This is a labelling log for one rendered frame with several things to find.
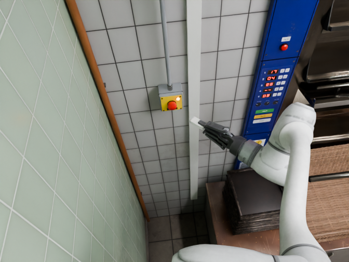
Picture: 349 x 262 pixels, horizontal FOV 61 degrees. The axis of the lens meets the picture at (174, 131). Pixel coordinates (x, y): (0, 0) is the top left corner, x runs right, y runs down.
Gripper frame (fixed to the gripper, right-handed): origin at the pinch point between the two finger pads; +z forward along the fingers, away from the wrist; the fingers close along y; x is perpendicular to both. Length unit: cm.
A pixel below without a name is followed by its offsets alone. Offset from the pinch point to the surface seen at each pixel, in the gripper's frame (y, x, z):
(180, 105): 1.7, 4.5, 12.9
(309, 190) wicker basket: 87, 54, -51
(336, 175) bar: 29, 31, -55
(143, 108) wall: 9.3, -2.2, 29.8
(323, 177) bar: 29, 27, -50
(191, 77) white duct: -8.4, 12.5, 12.6
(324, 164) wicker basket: 74, 68, -50
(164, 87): -5.0, 4.1, 20.6
